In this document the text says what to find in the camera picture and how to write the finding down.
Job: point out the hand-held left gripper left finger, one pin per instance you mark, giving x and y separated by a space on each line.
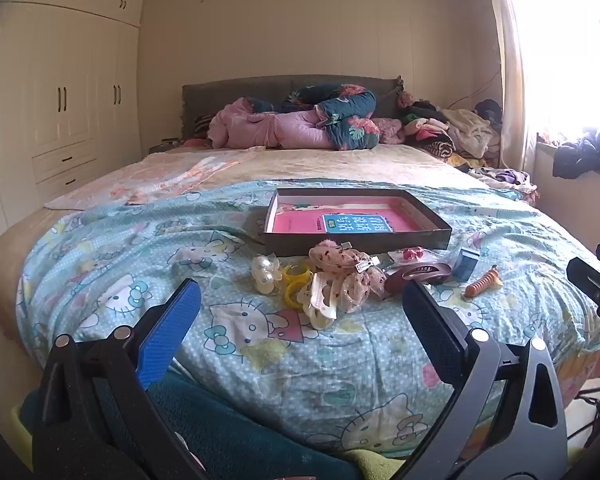
172 320

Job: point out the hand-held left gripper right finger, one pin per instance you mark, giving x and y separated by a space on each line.
430 325

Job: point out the maroon oval hair clip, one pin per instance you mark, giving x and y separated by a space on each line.
420 276

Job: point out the small blue box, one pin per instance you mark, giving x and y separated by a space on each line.
464 265

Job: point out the red earrings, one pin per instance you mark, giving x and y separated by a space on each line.
410 254

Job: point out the pink lace bow hair clip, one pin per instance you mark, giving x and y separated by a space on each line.
365 282

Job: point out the translucent flower hair clip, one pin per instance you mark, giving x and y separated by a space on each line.
265 275

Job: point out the dark cardboard box tray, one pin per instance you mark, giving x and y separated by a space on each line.
360 244

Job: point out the cream claw hair clip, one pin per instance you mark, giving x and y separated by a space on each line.
321 311

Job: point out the yellow hoop earrings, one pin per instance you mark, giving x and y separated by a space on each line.
294 294

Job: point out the pink fuzzy hair clip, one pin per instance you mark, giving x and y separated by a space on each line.
325 246

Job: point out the light blue cartoon cat blanket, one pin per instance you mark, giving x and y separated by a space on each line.
130 260

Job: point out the dark clothes on windowsill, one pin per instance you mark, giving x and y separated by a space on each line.
580 155

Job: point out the purple cloth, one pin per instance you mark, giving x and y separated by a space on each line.
505 178

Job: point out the dark teal cloth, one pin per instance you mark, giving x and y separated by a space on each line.
240 435

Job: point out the orange floral towel blanket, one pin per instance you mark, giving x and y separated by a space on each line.
170 175

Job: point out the yellow green cloth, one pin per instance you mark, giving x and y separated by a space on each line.
372 460

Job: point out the dark bedside table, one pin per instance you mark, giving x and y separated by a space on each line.
162 146

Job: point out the bed with beige sheet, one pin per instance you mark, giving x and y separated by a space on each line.
340 165

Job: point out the striped cushion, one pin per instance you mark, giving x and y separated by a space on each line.
203 127

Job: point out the pile of mixed clothes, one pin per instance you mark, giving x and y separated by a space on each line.
460 130

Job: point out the beige curtain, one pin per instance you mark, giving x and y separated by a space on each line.
510 85

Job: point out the bright window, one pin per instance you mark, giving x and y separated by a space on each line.
565 50

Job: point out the pink quilt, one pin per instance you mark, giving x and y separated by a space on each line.
280 132

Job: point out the dark blue floral quilt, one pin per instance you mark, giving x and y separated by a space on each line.
350 105

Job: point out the grey padded headboard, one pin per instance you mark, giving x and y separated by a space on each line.
240 90

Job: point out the white wardrobe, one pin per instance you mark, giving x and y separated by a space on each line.
75 95

